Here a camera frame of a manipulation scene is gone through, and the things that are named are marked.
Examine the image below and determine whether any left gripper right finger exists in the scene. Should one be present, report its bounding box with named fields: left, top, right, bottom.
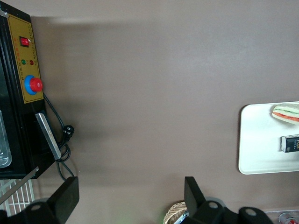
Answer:
left=184, top=176, right=226, bottom=224

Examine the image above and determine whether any thin silver metal strip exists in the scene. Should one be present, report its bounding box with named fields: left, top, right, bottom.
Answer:
left=0, top=166, right=39, bottom=206

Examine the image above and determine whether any red cola bottle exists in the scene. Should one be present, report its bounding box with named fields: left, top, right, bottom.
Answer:
left=279, top=212, right=295, bottom=223

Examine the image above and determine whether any silver metal bar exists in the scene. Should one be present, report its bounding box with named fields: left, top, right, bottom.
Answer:
left=35, top=112, right=62, bottom=160

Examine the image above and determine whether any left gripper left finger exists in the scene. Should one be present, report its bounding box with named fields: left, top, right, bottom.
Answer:
left=48, top=176, right=80, bottom=224

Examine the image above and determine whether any clear plastic container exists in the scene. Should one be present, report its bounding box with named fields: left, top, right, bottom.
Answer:
left=0, top=109, right=13, bottom=169

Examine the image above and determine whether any black machine yellow panel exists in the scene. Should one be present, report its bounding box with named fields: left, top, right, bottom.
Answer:
left=0, top=7, right=63, bottom=180

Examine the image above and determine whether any beige serving tray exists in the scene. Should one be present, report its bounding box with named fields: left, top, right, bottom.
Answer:
left=238, top=101, right=299, bottom=175

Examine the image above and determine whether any small black box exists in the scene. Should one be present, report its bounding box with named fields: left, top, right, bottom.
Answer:
left=281, top=134, right=299, bottom=154

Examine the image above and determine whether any black machine power cable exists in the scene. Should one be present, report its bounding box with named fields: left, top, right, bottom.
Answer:
left=43, top=93, right=76, bottom=182

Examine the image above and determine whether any white wire basket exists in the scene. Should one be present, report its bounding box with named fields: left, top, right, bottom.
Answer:
left=0, top=178, right=36, bottom=218

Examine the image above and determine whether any wrapped triangle sandwich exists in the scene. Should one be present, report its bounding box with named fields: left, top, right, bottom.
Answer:
left=271, top=104, right=299, bottom=126

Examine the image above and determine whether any clear acrylic bottle rack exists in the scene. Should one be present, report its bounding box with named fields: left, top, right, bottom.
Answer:
left=263, top=209, right=299, bottom=224

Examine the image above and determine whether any light open-weave wicker basket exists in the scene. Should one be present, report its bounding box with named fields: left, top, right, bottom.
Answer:
left=165, top=201, right=189, bottom=224

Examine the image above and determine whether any red emergency stop button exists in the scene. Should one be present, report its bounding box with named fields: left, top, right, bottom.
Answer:
left=24, top=74, right=44, bottom=95

